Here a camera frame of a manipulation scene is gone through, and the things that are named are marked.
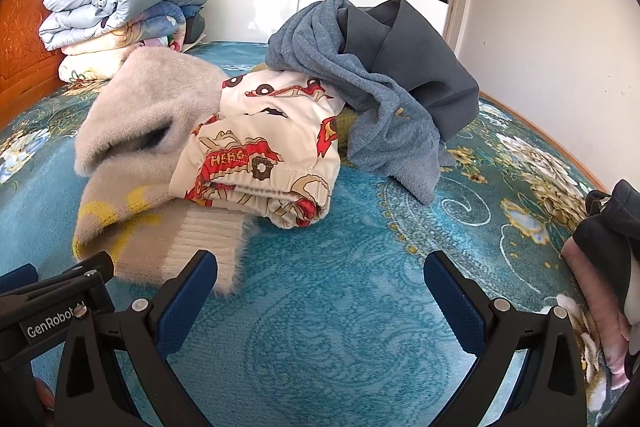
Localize blue-grey knit sweater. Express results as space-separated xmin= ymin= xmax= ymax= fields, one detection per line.
xmin=265 ymin=0 xmax=442 ymax=205

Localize person's left hand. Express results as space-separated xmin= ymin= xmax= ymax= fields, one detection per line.
xmin=35 ymin=377 xmax=54 ymax=411

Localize pink folded garment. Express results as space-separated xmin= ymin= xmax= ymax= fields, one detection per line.
xmin=561 ymin=237 xmax=630 ymax=389

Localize black folded garment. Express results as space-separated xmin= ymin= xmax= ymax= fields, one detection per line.
xmin=573 ymin=179 xmax=639 ymax=326

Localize fluffy beige yellow sweater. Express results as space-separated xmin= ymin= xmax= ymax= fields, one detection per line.
xmin=72 ymin=48 xmax=253 ymax=295

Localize teal floral bed cover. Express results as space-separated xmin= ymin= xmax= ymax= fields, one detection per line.
xmin=1 ymin=81 xmax=618 ymax=426

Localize orange wooden headboard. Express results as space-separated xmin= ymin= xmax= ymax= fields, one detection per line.
xmin=0 ymin=0 xmax=63 ymax=127

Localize cartoon print white pants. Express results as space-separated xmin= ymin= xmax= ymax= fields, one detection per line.
xmin=169 ymin=69 xmax=345 ymax=229

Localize floral folded quilt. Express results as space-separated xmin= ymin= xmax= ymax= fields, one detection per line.
xmin=58 ymin=1 xmax=205 ymax=83

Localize dark grey garment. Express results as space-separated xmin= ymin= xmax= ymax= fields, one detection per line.
xmin=337 ymin=0 xmax=480 ymax=142

